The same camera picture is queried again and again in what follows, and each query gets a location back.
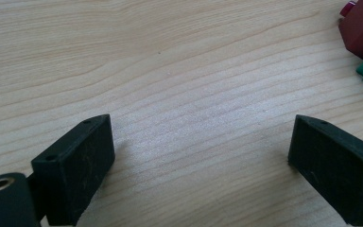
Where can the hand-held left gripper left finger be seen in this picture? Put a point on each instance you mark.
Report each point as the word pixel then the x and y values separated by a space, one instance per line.
pixel 72 170

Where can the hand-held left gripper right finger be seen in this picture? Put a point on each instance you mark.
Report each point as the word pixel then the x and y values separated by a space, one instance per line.
pixel 334 167

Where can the red sloped toy block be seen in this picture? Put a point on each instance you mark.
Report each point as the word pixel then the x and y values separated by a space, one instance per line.
pixel 362 28

